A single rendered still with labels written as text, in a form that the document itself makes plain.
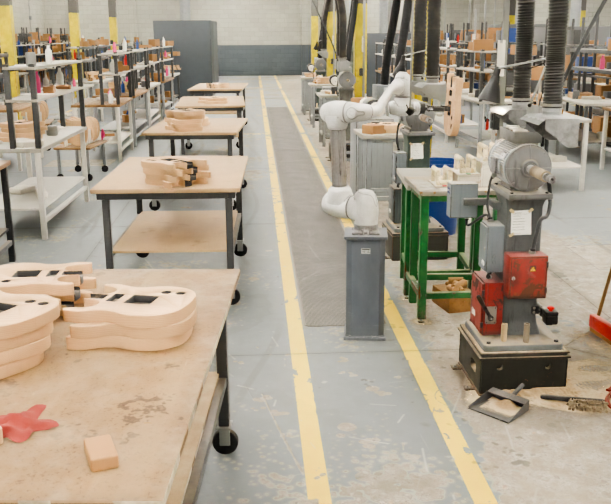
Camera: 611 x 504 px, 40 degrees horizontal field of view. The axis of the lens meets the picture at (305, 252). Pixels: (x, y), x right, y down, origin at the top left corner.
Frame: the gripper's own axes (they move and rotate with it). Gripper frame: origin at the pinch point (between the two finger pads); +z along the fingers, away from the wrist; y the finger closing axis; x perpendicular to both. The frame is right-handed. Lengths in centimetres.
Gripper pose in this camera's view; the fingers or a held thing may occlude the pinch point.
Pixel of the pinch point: (448, 108)
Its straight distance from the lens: 589.1
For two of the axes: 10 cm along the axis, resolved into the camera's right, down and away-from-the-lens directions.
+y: 0.4, 2.5, -9.7
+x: 0.1, -9.7, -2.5
